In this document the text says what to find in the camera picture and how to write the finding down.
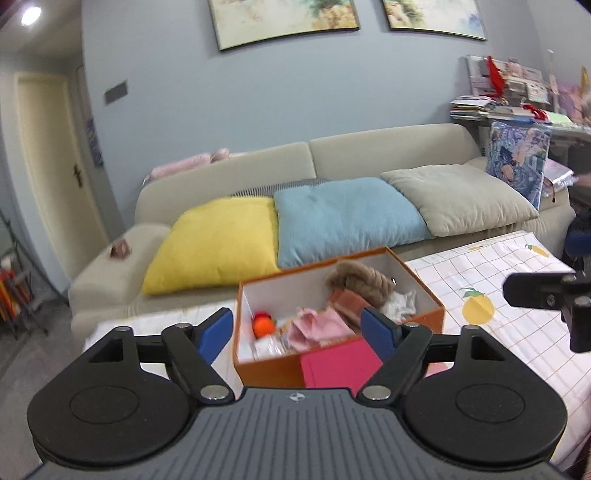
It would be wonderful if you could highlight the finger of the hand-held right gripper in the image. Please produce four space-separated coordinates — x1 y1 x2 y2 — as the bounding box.
562 219 591 272
503 273 591 354

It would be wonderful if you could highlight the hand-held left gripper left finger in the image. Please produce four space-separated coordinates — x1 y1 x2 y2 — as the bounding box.
81 308 235 401

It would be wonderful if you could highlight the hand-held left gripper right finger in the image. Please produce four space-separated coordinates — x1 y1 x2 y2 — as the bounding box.
356 307 509 400

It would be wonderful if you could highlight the brown fluffy plush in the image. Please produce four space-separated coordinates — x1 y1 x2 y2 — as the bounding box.
325 261 396 309

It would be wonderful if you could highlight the orange storage box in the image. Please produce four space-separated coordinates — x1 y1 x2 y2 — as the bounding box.
233 246 446 389

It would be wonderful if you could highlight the white cloth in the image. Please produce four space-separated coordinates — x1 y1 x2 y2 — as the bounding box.
382 290 419 320

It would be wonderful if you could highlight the orange ball toy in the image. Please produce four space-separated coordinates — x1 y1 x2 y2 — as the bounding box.
252 313 279 339

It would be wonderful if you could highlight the shiny plastic bag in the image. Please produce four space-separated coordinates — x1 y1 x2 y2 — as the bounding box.
545 159 579 193

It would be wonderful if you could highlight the lemon print checked blanket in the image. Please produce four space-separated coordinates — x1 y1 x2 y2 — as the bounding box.
83 230 591 480

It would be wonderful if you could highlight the yellow pillow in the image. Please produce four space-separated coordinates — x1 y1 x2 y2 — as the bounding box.
141 196 282 296

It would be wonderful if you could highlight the printed blue bag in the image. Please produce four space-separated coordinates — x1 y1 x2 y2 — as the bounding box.
485 121 554 211

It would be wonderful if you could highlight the beige pillow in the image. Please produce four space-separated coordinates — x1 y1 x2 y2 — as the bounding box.
380 165 540 239

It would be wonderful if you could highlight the light blue pillow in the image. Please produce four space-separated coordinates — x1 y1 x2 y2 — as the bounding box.
273 176 435 270

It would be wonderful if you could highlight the striped cloth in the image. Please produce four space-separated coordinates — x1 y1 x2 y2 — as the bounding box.
230 178 331 199

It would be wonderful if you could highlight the pink plush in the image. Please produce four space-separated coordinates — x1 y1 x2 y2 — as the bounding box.
150 148 230 182

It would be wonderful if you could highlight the stack of books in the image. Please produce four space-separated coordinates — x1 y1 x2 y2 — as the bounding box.
450 95 496 122

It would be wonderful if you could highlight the beige sofa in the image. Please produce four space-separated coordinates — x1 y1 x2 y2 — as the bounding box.
68 122 578 341

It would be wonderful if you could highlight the red ornament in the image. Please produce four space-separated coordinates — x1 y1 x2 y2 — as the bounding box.
485 56 507 96

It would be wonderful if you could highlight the metal rack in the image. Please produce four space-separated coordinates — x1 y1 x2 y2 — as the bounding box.
0 210 49 341

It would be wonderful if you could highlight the cream door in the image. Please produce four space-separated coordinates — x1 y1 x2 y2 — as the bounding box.
15 71 110 283

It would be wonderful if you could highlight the narrow framed painting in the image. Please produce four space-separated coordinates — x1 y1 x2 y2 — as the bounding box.
383 0 488 42

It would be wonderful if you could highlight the wide framed painting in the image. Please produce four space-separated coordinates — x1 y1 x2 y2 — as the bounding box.
208 0 361 51

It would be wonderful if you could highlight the blue wall poster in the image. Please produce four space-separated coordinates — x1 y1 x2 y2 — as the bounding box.
85 117 105 168

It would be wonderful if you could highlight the grey wall switch panel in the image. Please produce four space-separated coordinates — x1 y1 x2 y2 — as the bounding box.
103 80 129 106

